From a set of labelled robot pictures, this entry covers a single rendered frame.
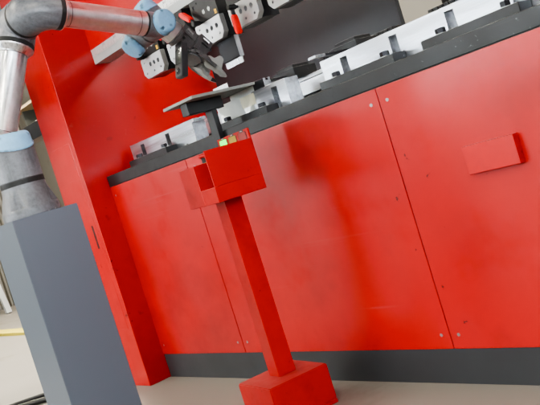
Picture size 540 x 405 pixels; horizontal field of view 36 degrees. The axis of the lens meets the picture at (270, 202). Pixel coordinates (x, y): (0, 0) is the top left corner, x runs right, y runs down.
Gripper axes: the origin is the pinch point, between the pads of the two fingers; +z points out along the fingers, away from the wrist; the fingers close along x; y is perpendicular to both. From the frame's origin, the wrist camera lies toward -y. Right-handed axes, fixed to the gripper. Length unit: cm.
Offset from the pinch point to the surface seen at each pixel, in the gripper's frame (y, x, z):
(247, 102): -1.8, -3.4, 12.0
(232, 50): 11.8, -1.7, -0.8
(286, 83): -0.8, -24.6, 11.9
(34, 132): -3, 121, -18
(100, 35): 29, 74, -26
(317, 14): 57, 6, 25
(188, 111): -18.0, -1.6, -4.0
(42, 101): 2, 99, -26
